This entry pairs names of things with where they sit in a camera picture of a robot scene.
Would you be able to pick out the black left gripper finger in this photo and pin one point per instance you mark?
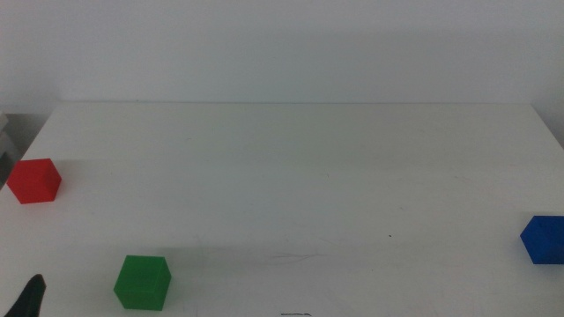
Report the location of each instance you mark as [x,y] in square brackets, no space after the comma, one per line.
[31,299]

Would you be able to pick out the green cube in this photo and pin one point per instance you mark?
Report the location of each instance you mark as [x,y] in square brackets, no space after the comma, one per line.
[142,284]

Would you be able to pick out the red cube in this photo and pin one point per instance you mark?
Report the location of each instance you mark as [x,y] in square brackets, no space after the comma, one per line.
[34,182]

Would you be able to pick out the blue cube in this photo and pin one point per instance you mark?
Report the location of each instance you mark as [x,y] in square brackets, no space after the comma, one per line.
[545,241]

